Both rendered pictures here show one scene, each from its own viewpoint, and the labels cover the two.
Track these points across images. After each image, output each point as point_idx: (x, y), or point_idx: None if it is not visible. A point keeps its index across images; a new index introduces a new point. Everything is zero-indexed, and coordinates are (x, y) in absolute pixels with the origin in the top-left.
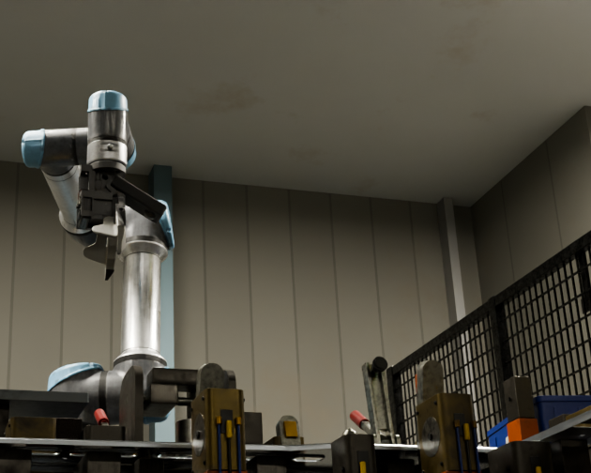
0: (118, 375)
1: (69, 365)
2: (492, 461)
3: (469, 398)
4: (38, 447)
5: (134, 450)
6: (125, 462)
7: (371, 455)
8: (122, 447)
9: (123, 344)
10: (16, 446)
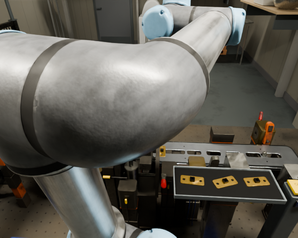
0: (127, 224)
1: (170, 232)
2: None
3: None
4: (193, 149)
5: (166, 149)
6: (166, 159)
7: None
8: (170, 146)
9: (115, 216)
10: (199, 149)
